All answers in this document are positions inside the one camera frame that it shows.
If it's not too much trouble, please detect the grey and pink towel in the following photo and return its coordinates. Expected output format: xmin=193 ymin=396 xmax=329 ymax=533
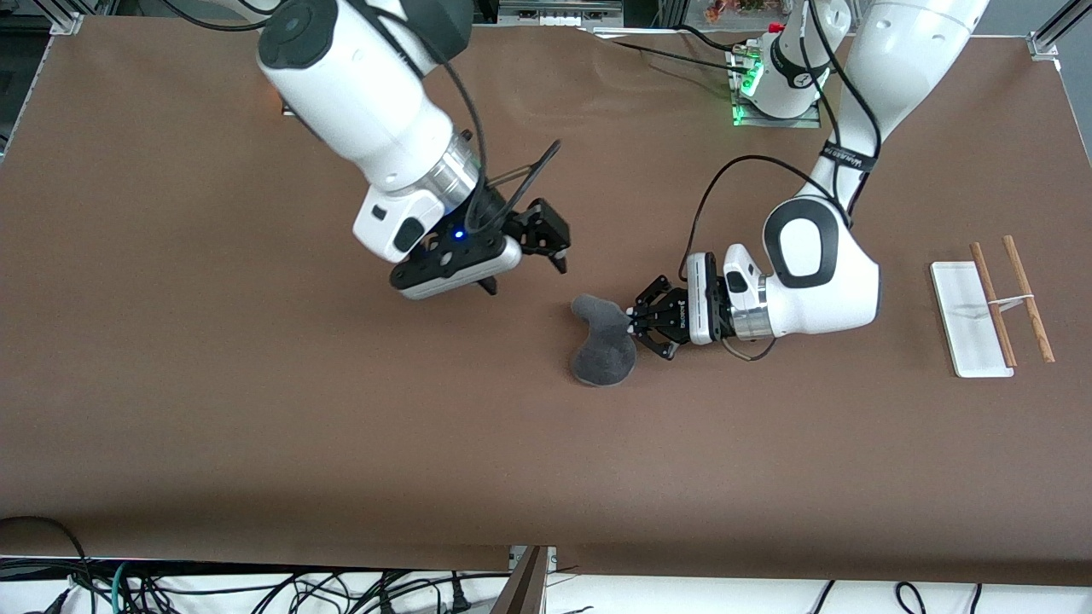
xmin=569 ymin=293 xmax=639 ymax=388

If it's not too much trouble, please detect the white rack with wooden bars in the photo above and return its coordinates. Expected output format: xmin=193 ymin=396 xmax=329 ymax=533
xmin=930 ymin=235 xmax=1057 ymax=379

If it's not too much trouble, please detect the brown table cover sheet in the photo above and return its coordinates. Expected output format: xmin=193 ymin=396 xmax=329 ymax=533
xmin=0 ymin=15 xmax=1092 ymax=589

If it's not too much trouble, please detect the white power strip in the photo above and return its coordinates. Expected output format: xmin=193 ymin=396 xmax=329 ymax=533
xmin=497 ymin=0 xmax=625 ymax=28

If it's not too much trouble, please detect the orange objects pile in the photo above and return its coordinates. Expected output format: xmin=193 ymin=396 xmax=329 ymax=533
xmin=705 ymin=0 xmax=790 ymax=24

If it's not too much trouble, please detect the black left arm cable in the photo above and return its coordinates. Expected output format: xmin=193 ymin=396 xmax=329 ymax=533
xmin=680 ymin=0 xmax=882 ymax=363

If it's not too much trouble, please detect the black cable across table cover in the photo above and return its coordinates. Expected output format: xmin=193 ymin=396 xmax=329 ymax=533
xmin=593 ymin=24 xmax=756 ymax=79

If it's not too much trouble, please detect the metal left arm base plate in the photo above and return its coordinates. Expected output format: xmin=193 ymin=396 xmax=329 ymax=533
xmin=725 ymin=43 xmax=823 ymax=130

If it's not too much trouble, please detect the thick black floor cable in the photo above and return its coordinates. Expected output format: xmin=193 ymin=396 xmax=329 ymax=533
xmin=0 ymin=515 xmax=96 ymax=614

